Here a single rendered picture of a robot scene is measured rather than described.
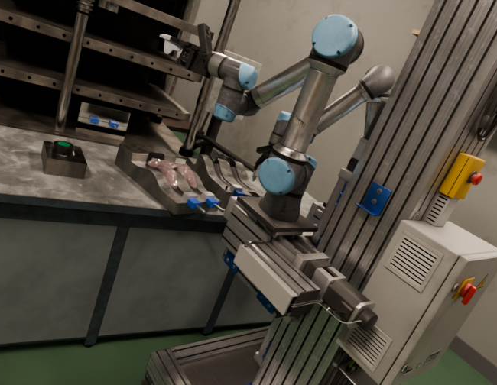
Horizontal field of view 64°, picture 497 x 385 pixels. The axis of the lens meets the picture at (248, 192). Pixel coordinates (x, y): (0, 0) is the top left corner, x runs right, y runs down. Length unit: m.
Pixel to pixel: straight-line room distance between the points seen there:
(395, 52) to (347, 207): 2.82
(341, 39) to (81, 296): 1.47
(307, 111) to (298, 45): 3.72
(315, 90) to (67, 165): 1.05
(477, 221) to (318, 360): 2.24
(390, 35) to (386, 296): 3.19
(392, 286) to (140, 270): 1.13
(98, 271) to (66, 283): 0.13
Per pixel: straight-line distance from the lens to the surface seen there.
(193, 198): 1.71
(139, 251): 1.85
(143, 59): 2.39
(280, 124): 1.84
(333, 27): 1.16
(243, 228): 1.46
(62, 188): 1.67
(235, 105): 1.30
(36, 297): 1.90
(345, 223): 1.39
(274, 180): 1.19
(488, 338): 3.58
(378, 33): 4.24
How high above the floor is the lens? 1.51
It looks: 18 degrees down
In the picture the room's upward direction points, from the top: 21 degrees clockwise
